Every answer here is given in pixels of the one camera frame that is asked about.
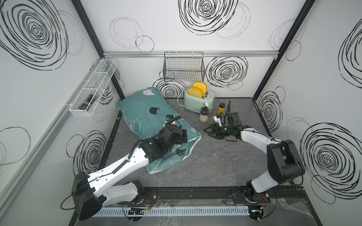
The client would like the teal cat print pillow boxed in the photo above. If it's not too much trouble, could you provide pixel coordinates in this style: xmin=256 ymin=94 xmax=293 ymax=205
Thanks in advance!
xmin=115 ymin=87 xmax=202 ymax=174

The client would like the rear toast slice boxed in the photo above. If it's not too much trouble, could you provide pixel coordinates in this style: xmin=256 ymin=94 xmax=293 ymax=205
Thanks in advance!
xmin=193 ymin=82 xmax=207 ymax=95

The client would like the black wire wall basket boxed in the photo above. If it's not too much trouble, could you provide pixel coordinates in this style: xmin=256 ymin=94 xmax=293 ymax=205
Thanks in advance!
xmin=163 ymin=51 xmax=206 ymax=82

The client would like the white slotted cable duct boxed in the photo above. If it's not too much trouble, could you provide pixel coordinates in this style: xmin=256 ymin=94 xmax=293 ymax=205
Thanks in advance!
xmin=94 ymin=206 xmax=250 ymax=217

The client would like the yellow jar black lid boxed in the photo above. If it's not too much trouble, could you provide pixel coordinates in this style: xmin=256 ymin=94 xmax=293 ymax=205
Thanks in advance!
xmin=217 ymin=103 xmax=225 ymax=115

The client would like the front toast slice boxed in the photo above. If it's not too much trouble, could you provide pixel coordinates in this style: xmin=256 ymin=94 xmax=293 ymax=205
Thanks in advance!
xmin=188 ymin=87 xmax=203 ymax=98

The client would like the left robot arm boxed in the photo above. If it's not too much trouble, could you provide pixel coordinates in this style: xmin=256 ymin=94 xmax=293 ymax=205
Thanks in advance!
xmin=70 ymin=124 xmax=188 ymax=221

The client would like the toast slice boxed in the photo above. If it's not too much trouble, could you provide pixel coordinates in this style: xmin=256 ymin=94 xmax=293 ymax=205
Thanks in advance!
xmin=188 ymin=87 xmax=203 ymax=98
xmin=193 ymin=82 xmax=207 ymax=95

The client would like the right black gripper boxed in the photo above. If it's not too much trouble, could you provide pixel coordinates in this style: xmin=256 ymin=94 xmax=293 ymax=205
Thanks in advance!
xmin=203 ymin=124 xmax=232 ymax=139

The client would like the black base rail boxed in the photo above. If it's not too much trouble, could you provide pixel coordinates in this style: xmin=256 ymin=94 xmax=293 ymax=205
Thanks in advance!
xmin=144 ymin=186 xmax=307 ymax=203

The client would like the mint green toaster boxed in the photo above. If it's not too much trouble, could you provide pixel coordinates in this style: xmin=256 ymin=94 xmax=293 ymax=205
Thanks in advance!
xmin=184 ymin=91 xmax=215 ymax=113

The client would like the dark item in shelf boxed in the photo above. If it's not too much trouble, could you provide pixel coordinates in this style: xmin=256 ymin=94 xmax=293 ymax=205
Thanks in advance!
xmin=78 ymin=93 xmax=98 ymax=111

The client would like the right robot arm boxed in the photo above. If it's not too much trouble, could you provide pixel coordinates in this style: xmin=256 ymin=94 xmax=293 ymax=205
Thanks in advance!
xmin=204 ymin=113 xmax=305 ymax=203

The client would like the white wire wall shelf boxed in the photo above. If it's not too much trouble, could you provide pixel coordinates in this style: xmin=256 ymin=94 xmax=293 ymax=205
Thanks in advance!
xmin=69 ymin=59 xmax=117 ymax=117

